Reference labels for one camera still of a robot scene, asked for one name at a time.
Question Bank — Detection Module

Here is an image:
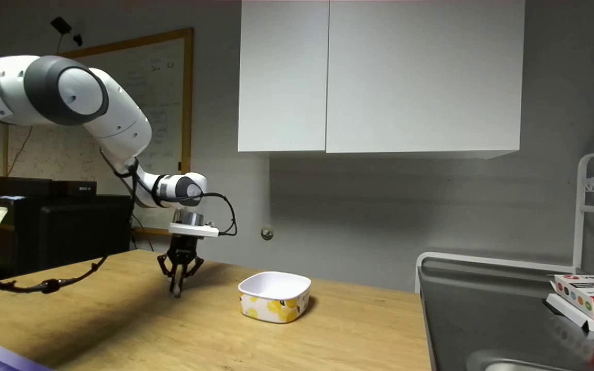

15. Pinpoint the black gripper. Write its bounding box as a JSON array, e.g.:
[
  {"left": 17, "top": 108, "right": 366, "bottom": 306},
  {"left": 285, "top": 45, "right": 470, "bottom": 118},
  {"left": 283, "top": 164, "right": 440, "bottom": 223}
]
[{"left": 156, "top": 233, "right": 207, "bottom": 298}]

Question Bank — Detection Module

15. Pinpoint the wood framed whiteboard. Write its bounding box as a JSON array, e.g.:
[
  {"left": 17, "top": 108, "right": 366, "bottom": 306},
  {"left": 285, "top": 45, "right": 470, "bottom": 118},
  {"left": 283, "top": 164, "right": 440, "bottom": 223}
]
[{"left": 3, "top": 27, "right": 196, "bottom": 247}]

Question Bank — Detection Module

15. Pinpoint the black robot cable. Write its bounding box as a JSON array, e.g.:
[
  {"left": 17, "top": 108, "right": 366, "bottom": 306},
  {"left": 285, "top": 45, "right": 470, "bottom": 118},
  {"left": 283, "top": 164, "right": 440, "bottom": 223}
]
[{"left": 0, "top": 151, "right": 240, "bottom": 296}]

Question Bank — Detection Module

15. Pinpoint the white yellow square bowl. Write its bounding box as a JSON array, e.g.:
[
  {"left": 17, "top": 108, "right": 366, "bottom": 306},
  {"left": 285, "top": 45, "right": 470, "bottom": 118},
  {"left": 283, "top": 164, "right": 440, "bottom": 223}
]
[{"left": 237, "top": 270, "right": 313, "bottom": 326}]

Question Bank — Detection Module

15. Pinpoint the steel sink counter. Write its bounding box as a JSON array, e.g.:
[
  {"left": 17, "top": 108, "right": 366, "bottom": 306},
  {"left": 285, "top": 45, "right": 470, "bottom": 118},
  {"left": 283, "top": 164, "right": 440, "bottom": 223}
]
[{"left": 418, "top": 257, "right": 594, "bottom": 371}]

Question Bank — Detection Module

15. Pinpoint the black equipment case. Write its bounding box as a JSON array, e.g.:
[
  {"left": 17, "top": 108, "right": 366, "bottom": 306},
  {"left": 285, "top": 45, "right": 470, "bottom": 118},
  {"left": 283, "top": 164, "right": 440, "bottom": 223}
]
[{"left": 0, "top": 194, "right": 137, "bottom": 273}]

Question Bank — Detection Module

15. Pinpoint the black wall clip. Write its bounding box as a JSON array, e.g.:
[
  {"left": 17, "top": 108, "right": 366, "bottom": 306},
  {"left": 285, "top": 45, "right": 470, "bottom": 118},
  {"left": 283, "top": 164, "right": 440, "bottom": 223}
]
[{"left": 49, "top": 15, "right": 87, "bottom": 50}]

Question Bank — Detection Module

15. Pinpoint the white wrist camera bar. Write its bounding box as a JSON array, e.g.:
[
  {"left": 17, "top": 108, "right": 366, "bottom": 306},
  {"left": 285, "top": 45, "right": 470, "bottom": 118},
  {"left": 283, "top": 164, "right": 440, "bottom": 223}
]
[{"left": 168, "top": 219, "right": 222, "bottom": 241}]

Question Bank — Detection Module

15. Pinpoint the wide white cabinet door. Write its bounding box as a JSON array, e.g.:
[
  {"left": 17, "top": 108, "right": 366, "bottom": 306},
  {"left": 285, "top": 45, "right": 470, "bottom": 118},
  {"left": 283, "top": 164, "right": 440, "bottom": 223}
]
[{"left": 326, "top": 0, "right": 527, "bottom": 155}]

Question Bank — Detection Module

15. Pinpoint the white wire dish rack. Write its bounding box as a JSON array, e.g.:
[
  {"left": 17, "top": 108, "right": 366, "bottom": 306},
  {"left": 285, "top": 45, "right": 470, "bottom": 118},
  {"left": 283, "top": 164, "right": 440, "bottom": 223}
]
[{"left": 414, "top": 145, "right": 594, "bottom": 296}]

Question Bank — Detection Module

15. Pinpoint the narrow white cabinet door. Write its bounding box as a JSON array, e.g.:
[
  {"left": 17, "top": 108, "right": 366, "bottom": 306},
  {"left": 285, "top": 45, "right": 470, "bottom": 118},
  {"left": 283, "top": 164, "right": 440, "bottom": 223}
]
[{"left": 237, "top": 0, "right": 329, "bottom": 155}]

